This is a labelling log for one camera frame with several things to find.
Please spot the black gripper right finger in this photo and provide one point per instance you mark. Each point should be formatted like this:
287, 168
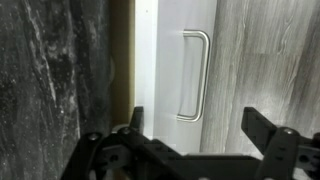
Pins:
280, 150

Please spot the white drawer with wooden interior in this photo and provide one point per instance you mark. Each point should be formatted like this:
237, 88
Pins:
173, 66

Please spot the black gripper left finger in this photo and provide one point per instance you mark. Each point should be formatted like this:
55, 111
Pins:
100, 153

